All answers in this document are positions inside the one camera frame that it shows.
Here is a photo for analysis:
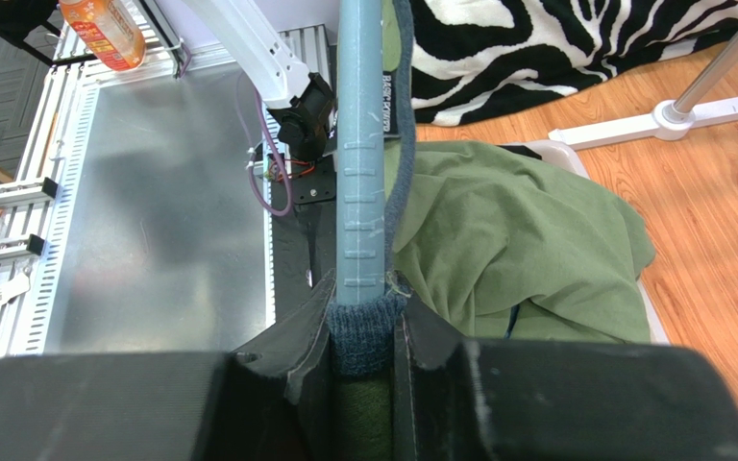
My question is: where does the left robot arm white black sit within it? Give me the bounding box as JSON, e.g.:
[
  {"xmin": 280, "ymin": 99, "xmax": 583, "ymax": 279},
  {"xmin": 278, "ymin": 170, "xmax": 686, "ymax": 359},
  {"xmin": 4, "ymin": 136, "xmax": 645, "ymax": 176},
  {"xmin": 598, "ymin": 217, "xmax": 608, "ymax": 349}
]
[{"xmin": 185, "ymin": 0, "xmax": 335, "ymax": 162}]

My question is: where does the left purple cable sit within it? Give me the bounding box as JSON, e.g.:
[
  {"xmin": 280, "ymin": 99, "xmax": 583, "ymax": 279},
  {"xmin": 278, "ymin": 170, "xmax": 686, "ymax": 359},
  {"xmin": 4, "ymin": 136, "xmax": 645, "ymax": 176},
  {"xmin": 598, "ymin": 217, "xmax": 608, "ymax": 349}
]
[{"xmin": 234, "ymin": 70, "xmax": 295, "ymax": 219}]

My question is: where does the zebra striped blanket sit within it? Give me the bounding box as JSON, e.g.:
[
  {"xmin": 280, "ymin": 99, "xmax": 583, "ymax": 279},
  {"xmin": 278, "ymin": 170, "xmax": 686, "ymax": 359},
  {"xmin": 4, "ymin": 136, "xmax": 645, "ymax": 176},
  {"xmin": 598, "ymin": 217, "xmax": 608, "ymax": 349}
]
[{"xmin": 411, "ymin": 0, "xmax": 738, "ymax": 127}]

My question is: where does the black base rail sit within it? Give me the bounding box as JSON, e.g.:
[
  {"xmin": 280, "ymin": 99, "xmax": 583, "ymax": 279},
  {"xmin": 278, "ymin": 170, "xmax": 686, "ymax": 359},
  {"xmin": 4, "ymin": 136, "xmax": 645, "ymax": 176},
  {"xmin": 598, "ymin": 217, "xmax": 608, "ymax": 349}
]
[{"xmin": 270, "ymin": 156, "xmax": 336, "ymax": 321}]

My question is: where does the teal plastic hanger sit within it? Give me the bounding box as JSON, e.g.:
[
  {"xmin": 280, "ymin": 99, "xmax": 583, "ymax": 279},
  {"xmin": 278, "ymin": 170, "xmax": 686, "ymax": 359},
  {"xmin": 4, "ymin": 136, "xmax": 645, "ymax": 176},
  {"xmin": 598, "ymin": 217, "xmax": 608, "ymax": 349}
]
[{"xmin": 336, "ymin": 0, "xmax": 385, "ymax": 305}]

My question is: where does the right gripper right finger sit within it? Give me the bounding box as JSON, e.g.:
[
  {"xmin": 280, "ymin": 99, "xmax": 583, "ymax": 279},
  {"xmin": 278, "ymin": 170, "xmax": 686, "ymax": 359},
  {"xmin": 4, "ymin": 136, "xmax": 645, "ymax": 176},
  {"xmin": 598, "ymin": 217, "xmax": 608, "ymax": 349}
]
[{"xmin": 393, "ymin": 296, "xmax": 491, "ymax": 460}]

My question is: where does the metal clothes rack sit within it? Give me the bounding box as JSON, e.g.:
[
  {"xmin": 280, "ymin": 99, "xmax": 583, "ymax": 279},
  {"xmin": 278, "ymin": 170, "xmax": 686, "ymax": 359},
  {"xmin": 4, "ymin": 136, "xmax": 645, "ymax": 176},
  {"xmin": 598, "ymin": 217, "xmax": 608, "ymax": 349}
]
[{"xmin": 549, "ymin": 32, "xmax": 738, "ymax": 150}]

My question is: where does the orange drink bottle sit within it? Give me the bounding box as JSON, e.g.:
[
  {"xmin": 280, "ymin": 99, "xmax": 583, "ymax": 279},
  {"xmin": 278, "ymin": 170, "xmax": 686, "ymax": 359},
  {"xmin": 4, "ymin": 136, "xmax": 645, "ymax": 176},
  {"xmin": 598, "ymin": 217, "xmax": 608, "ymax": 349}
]
[{"xmin": 59, "ymin": 0, "xmax": 146, "ymax": 71}]

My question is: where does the white plastic laundry basket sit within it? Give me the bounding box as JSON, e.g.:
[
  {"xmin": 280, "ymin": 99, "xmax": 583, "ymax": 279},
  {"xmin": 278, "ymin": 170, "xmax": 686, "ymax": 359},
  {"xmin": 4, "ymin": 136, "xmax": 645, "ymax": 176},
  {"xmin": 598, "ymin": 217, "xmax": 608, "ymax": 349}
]
[{"xmin": 524, "ymin": 139, "xmax": 671, "ymax": 345}]

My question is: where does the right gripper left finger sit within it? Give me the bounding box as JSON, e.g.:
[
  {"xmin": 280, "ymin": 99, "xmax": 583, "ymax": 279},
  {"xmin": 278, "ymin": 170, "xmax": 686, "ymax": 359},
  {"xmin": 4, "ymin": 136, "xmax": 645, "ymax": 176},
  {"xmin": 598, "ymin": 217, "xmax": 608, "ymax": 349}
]
[{"xmin": 228, "ymin": 270, "xmax": 335, "ymax": 460}]

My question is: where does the olive green tank top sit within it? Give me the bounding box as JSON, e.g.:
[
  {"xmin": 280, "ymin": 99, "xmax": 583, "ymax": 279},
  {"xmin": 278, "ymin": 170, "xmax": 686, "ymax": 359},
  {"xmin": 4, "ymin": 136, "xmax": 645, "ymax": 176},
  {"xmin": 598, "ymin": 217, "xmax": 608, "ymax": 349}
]
[{"xmin": 326, "ymin": 1, "xmax": 655, "ymax": 460}]

